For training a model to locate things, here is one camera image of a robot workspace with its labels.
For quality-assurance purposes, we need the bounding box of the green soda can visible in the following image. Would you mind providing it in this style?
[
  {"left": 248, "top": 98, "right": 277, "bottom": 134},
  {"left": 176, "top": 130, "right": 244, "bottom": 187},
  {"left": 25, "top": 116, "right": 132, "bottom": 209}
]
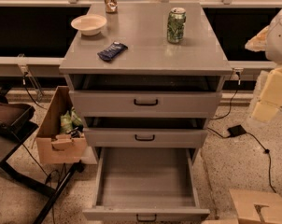
[{"left": 167, "top": 7, "right": 186, "bottom": 44}]

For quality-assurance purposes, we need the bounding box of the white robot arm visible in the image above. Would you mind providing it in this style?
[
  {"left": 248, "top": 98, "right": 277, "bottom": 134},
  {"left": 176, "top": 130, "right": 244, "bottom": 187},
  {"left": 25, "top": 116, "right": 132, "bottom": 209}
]
[{"left": 245, "top": 8, "right": 282, "bottom": 123}]

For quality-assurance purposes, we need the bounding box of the grey drawer cabinet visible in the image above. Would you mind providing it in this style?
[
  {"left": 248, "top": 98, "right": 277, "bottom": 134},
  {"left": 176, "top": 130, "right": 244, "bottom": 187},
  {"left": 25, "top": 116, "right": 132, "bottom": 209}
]
[{"left": 59, "top": 1, "right": 233, "bottom": 224}]

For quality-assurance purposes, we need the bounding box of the middle grey drawer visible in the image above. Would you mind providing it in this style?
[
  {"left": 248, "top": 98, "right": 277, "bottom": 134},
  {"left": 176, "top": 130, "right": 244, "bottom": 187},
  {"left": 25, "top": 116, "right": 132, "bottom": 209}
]
[{"left": 84, "top": 128, "right": 207, "bottom": 148}]

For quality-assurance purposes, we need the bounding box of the grey drawer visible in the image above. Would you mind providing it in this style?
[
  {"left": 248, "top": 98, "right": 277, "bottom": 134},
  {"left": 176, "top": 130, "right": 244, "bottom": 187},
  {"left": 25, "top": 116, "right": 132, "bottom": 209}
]
[
  {"left": 69, "top": 91, "right": 221, "bottom": 118},
  {"left": 83, "top": 147, "right": 210, "bottom": 222},
  {"left": 84, "top": 128, "right": 207, "bottom": 148}
]

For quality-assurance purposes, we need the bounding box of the top grey drawer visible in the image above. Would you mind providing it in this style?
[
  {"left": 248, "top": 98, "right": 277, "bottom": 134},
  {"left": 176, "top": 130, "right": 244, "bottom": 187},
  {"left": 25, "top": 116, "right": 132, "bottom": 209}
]
[{"left": 69, "top": 91, "right": 221, "bottom": 118}]

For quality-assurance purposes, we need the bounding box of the bottom grey drawer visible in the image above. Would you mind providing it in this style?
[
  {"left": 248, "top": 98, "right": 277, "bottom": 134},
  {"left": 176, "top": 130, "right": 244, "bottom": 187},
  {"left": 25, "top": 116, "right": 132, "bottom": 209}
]
[{"left": 83, "top": 147, "right": 210, "bottom": 222}]

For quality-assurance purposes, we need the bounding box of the blue snack packet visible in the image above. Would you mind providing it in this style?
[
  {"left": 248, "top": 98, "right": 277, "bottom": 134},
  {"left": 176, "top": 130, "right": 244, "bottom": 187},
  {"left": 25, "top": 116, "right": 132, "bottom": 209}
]
[{"left": 97, "top": 42, "right": 128, "bottom": 62}]

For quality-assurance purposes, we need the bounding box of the green chip bag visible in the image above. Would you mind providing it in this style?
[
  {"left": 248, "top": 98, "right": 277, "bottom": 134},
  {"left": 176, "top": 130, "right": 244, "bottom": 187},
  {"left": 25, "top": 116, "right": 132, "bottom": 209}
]
[{"left": 60, "top": 107, "right": 83, "bottom": 133}]

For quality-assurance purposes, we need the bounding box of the white bowl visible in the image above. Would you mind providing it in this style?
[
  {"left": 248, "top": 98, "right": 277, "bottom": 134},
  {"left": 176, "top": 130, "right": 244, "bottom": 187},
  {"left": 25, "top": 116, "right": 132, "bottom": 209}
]
[{"left": 71, "top": 14, "right": 106, "bottom": 35}]

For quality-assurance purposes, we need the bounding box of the cardboard box left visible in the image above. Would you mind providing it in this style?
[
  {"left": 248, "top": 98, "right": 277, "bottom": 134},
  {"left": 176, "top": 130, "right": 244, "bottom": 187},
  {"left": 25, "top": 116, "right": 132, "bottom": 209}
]
[{"left": 36, "top": 86, "right": 87, "bottom": 164}]

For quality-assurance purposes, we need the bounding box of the cardboard box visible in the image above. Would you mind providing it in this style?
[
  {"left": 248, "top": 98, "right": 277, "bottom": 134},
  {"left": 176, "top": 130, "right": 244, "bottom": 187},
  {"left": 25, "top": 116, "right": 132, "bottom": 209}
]
[
  {"left": 36, "top": 86, "right": 87, "bottom": 164},
  {"left": 202, "top": 189, "right": 282, "bottom": 224}
]

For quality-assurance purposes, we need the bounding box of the black tray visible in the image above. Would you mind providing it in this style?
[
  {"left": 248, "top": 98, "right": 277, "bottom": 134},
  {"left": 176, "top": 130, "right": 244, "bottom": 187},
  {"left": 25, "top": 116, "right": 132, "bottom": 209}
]
[{"left": 0, "top": 94, "right": 35, "bottom": 134}]

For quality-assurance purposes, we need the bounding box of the black stand table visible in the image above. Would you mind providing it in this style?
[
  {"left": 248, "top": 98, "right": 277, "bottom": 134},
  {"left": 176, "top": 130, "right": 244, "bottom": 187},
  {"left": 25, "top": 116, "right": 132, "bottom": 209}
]
[{"left": 0, "top": 121, "right": 84, "bottom": 224}]

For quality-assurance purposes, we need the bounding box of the cardboard box right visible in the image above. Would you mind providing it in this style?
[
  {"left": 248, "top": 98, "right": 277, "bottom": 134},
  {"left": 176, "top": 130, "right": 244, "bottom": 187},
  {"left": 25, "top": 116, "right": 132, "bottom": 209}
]
[{"left": 202, "top": 189, "right": 282, "bottom": 224}]

